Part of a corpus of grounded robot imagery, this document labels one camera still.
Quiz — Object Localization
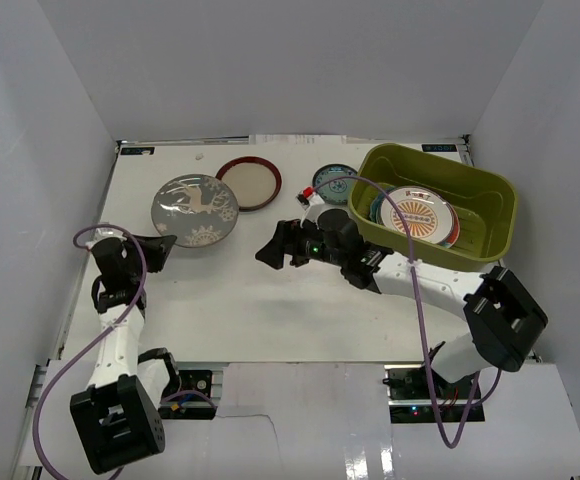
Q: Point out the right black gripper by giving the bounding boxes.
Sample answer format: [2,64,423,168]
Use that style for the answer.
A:
[256,215,346,270]

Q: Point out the grey deer plate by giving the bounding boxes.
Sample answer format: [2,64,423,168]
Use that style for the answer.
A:
[151,174,239,249]

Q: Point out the dark red beige plate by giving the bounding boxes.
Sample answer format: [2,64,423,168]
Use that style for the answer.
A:
[215,156,282,212]

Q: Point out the small blue patterned plate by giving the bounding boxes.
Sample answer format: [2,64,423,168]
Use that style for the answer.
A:
[312,164,357,206]

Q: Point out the white plate green rim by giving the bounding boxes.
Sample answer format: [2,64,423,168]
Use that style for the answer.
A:
[375,186,397,226]

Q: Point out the orange sunburst plate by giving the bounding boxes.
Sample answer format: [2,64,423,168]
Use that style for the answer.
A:
[382,186,458,245]

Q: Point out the teal scalloped plate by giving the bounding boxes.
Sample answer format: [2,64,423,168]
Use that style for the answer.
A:
[368,197,381,223]

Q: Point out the red teal floral plate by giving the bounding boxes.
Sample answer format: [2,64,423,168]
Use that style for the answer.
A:
[440,218,460,248]

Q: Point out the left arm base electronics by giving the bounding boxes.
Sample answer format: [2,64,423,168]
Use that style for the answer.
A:
[158,364,223,421]

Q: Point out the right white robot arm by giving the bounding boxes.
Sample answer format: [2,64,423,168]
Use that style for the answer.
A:
[255,209,548,399]

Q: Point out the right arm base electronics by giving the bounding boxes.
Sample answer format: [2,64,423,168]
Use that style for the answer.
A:
[382,363,486,425]

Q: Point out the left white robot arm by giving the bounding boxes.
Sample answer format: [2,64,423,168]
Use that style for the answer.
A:
[70,235,182,474]

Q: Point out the olive green plastic bin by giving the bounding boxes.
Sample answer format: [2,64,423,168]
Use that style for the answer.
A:
[358,143,518,272]

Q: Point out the papers at back edge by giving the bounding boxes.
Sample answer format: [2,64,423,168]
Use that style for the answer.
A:
[248,134,347,145]

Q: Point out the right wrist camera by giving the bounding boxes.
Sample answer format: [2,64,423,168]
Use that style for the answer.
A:
[296,187,324,210]

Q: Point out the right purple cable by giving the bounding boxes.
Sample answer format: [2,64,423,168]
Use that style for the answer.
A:
[309,175,503,449]

